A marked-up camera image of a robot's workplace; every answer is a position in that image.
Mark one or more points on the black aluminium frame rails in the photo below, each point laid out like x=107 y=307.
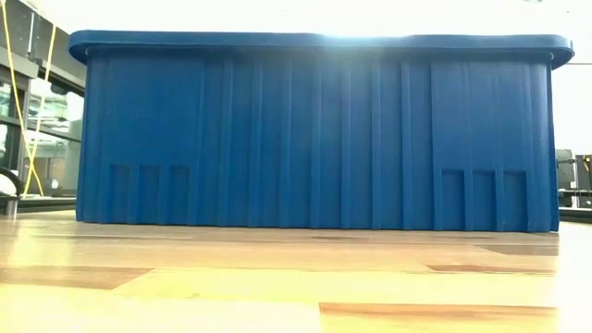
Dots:
x=575 y=214
x=46 y=204

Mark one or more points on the dark metal window frame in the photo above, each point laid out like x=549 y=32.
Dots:
x=20 y=139

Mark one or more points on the background equipment rack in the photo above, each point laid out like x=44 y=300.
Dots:
x=573 y=178

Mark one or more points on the blue plastic bin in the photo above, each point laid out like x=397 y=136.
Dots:
x=324 y=139

